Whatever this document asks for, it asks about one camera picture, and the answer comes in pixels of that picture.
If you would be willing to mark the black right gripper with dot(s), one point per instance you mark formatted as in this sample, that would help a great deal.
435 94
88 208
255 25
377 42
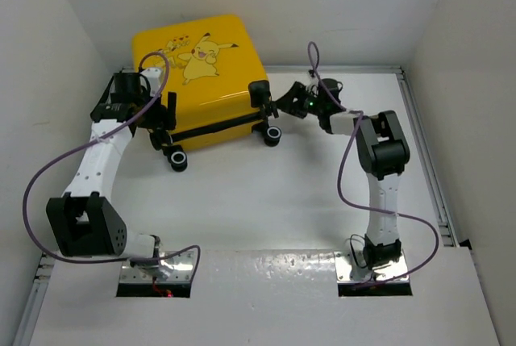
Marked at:
287 103

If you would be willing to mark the yellow suitcase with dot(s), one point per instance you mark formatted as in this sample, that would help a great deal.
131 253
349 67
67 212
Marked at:
223 92

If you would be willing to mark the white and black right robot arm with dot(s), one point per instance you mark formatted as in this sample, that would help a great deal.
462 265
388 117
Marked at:
382 150

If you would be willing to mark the white front platform board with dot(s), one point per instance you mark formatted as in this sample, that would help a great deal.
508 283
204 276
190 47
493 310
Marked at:
267 298

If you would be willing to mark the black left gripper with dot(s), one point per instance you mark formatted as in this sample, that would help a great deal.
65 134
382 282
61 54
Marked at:
163 118

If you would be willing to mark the aluminium frame rail left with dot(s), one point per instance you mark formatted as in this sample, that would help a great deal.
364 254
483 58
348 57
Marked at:
43 272

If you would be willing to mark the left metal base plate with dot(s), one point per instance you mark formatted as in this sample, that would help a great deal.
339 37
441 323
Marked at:
174 270

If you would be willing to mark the metal base plate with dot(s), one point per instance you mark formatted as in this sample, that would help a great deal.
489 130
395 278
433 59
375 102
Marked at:
174 270
348 272

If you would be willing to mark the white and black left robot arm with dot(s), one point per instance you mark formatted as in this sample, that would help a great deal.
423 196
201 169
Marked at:
87 228

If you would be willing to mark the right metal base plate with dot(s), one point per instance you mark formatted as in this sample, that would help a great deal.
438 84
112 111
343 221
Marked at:
348 272

